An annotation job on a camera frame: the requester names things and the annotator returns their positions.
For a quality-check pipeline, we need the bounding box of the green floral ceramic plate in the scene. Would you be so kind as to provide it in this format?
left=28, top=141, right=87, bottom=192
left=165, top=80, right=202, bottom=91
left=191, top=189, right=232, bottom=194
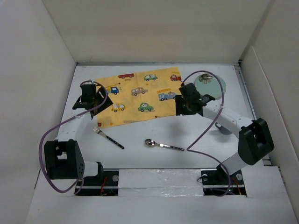
left=194, top=73, right=226, bottom=99

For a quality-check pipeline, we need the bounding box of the silver fork patterned handle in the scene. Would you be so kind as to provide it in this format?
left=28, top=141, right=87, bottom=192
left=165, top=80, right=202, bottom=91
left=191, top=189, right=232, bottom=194
left=93, top=127, right=125, bottom=150

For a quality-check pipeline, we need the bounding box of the yellow car print placemat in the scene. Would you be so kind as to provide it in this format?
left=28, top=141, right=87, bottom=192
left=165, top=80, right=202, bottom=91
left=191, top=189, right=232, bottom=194
left=96, top=67, right=182, bottom=128

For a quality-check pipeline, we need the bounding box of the silver spoon patterned handle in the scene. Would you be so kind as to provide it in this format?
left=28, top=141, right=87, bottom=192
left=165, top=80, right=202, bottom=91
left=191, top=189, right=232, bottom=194
left=144, top=139, right=185, bottom=152

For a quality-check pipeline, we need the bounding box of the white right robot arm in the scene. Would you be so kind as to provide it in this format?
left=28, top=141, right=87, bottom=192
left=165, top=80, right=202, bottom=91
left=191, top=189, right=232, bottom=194
left=175, top=83, right=275, bottom=184

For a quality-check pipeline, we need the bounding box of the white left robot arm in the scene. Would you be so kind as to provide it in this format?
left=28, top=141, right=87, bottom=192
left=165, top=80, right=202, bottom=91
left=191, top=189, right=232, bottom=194
left=44, top=84, right=113, bottom=185

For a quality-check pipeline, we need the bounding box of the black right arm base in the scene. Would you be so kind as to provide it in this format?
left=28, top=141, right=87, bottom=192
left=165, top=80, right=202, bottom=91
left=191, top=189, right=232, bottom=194
left=197, top=168, right=247, bottom=196

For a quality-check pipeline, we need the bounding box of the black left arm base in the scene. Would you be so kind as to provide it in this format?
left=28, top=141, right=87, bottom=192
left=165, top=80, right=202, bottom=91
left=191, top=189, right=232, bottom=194
left=74, top=162, right=120, bottom=196

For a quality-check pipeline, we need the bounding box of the purple ceramic mug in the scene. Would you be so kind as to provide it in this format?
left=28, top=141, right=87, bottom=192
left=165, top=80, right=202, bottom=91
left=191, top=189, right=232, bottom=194
left=215, top=116, right=239, bottom=136

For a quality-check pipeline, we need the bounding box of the white foam base cover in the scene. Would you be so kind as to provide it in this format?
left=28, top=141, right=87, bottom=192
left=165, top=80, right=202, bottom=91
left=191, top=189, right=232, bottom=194
left=118, top=169, right=204, bottom=197

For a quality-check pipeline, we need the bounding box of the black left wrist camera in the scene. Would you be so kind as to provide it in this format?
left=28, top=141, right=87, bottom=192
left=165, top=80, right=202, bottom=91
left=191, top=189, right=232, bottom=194
left=80, top=84, right=96, bottom=101

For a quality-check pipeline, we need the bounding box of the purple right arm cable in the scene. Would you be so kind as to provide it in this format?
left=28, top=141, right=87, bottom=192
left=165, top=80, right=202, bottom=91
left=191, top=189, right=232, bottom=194
left=181, top=70, right=235, bottom=196

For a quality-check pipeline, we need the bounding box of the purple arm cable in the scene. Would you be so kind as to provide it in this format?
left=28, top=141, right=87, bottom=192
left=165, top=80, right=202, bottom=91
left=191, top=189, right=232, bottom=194
left=181, top=70, right=235, bottom=196
left=39, top=79, right=109, bottom=193

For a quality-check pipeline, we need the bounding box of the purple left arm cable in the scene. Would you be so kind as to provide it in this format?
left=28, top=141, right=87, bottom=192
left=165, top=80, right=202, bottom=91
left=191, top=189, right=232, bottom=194
left=39, top=79, right=109, bottom=193

